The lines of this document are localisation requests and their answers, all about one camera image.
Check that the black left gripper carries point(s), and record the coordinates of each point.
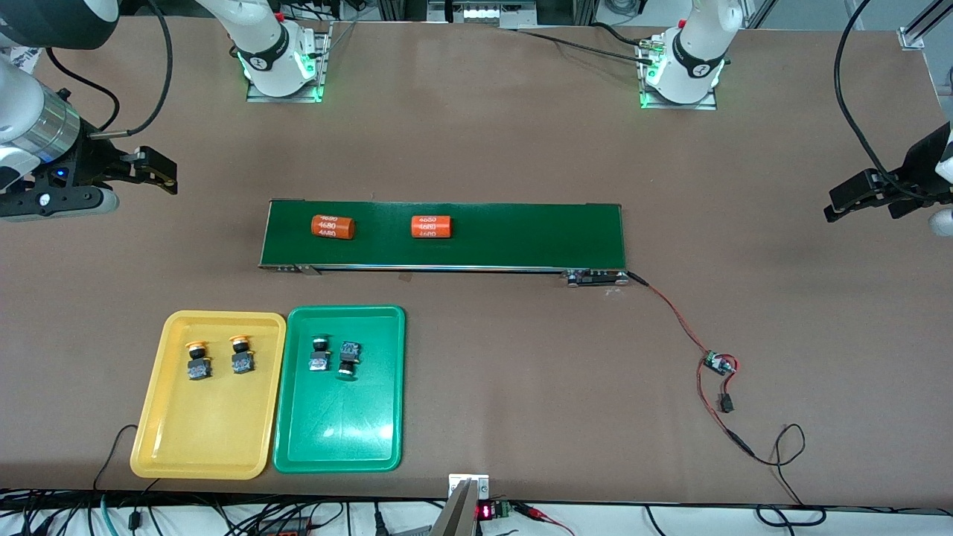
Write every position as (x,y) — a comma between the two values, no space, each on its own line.
(917,168)

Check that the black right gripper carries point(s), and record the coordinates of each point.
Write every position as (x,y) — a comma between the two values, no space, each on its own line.
(94,162)

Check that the yellow mushroom push button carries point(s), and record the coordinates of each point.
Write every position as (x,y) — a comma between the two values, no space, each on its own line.
(243,363)
(199,371)

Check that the green mushroom push button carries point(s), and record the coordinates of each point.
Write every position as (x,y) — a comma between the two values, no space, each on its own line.
(319,363)
(350,350)

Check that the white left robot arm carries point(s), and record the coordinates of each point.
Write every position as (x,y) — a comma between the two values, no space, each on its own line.
(696,52)

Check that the printed paper sheet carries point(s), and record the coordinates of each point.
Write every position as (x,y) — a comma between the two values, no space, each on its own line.
(22,58)

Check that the small green circuit board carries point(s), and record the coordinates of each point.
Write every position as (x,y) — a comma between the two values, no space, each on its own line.
(719,363)

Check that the small black connector plug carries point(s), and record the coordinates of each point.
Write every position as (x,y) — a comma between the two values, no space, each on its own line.
(727,404)

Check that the yellow plastic tray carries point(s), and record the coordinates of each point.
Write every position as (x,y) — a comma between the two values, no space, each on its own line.
(208,424)

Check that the green plastic tray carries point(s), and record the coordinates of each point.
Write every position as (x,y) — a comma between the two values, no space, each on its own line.
(339,424)

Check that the green conveyor belt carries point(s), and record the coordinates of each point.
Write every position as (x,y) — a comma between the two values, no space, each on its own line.
(521,234)

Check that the white power strip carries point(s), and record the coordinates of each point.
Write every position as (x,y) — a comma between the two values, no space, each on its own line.
(480,13)

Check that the red clip lead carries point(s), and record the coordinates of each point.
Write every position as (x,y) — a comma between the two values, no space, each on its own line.
(532,511)

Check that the red LED display module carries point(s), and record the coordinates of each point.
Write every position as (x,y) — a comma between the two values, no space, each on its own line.
(485,511)

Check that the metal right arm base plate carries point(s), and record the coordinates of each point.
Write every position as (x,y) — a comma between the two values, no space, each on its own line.
(287,97)

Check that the aluminium frame profile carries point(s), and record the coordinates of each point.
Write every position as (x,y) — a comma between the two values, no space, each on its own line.
(910,39)

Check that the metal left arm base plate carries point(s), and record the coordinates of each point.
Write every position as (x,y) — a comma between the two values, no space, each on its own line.
(681,106)

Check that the black equipment rack frame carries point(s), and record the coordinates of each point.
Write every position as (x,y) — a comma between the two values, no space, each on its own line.
(402,11)

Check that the grey metal camera mount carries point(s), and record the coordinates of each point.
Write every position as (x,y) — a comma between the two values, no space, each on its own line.
(461,514)

